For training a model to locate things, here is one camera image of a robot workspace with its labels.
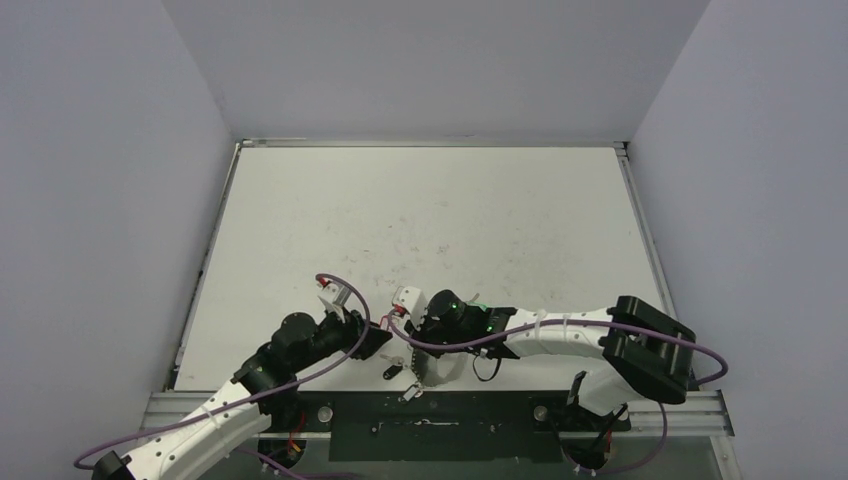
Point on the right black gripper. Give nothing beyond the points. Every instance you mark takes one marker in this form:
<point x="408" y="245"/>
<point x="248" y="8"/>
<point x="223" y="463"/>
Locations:
<point x="419" y="331"/>

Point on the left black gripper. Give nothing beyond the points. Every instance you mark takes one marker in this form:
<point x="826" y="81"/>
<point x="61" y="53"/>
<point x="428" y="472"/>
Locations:
<point x="351" y="329"/>

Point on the metal key holder ring plate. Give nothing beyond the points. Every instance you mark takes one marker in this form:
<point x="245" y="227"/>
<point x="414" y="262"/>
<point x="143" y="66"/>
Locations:
<point x="431" y="371"/>

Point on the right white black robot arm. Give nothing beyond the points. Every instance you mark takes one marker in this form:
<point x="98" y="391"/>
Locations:
<point x="635" y="350"/>

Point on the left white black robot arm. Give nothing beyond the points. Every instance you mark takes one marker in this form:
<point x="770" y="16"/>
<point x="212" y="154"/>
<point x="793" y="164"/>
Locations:
<point x="263" y="390"/>

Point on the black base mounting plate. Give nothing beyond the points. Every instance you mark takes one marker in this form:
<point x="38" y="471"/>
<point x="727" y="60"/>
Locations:
<point x="438" y="426"/>

